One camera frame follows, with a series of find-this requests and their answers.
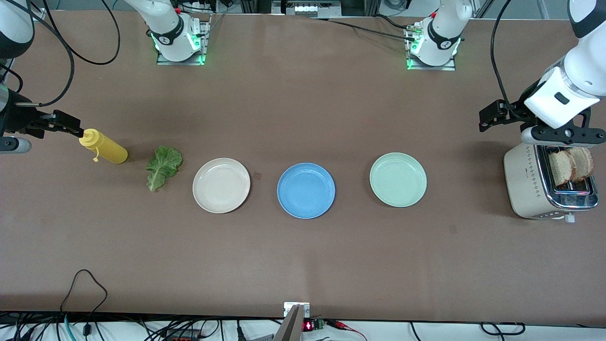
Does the yellow mustard squeeze bottle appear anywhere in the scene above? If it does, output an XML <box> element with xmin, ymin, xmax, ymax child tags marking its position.
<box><xmin>79</xmin><ymin>128</ymin><xmax>129</xmax><ymax>165</ymax></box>

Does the brown bread slice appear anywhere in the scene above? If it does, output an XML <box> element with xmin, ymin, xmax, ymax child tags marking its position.
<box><xmin>548</xmin><ymin>150</ymin><xmax>577</xmax><ymax>187</ymax></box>
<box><xmin>567</xmin><ymin>147</ymin><xmax>594</xmax><ymax>183</ymax></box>

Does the green lettuce leaf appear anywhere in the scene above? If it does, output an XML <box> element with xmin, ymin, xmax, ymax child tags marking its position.
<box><xmin>146</xmin><ymin>146</ymin><xmax>183</xmax><ymax>192</ymax></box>

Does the light green round plate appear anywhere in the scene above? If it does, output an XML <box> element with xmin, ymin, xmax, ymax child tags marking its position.
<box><xmin>369</xmin><ymin>152</ymin><xmax>428</xmax><ymax>208</ymax></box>

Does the beige round plate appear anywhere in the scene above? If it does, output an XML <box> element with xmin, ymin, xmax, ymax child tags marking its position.
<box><xmin>192</xmin><ymin>158</ymin><xmax>251</xmax><ymax>214</ymax></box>

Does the blue round plate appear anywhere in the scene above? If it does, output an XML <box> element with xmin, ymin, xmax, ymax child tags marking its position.
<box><xmin>277</xmin><ymin>162</ymin><xmax>336</xmax><ymax>219</ymax></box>

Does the cream and chrome toaster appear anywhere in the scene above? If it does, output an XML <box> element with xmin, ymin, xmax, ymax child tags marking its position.
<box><xmin>503</xmin><ymin>142</ymin><xmax>599</xmax><ymax>223</ymax></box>

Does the white power strip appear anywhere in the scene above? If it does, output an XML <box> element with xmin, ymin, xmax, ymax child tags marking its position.
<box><xmin>178</xmin><ymin>0</ymin><xmax>223</xmax><ymax>14</ymax></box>

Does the metal device with white lights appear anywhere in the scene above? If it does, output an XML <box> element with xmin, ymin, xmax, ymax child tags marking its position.
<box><xmin>272</xmin><ymin>0</ymin><xmax>342</xmax><ymax>17</ymax></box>

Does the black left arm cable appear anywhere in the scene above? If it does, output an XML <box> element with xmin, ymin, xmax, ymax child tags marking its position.
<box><xmin>490</xmin><ymin>0</ymin><xmax>526</xmax><ymax>121</ymax></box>

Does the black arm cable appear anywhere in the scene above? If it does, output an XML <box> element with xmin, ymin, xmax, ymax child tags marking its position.
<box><xmin>490</xmin><ymin>0</ymin><xmax>526</xmax><ymax>121</ymax></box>
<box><xmin>0</xmin><ymin>0</ymin><xmax>121</xmax><ymax>107</ymax></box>

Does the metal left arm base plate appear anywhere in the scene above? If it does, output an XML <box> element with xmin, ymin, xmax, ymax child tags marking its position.
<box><xmin>406</xmin><ymin>26</ymin><xmax>457</xmax><ymax>72</ymax></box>

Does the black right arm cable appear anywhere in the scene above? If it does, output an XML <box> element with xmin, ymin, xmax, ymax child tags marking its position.
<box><xmin>0</xmin><ymin>0</ymin><xmax>121</xmax><ymax>107</ymax></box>

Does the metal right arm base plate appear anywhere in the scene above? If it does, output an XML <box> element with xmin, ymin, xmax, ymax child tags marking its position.
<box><xmin>156</xmin><ymin>19</ymin><xmax>209</xmax><ymax>66</ymax></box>

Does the thin black looped cable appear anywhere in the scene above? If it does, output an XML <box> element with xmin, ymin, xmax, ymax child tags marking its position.
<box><xmin>61</xmin><ymin>269</ymin><xmax>108</xmax><ymax>327</ymax></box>

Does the black cable across table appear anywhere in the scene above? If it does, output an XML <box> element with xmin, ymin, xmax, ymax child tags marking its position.
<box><xmin>308</xmin><ymin>16</ymin><xmax>419</xmax><ymax>42</ymax></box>

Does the black flat looped cable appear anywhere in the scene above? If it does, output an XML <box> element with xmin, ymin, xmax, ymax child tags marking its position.
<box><xmin>481</xmin><ymin>322</ymin><xmax>526</xmax><ymax>335</ymax></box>

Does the red clip lead wire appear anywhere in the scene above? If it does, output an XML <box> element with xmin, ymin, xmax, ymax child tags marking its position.
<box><xmin>331</xmin><ymin>321</ymin><xmax>367</xmax><ymax>341</ymax></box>

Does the small white metal bracket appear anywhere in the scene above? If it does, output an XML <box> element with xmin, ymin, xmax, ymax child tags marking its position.
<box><xmin>284</xmin><ymin>302</ymin><xmax>311</xmax><ymax>318</ymax></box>

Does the grey metal mount bar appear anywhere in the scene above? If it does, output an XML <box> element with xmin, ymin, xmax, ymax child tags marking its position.
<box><xmin>274</xmin><ymin>305</ymin><xmax>304</xmax><ymax>341</ymax></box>

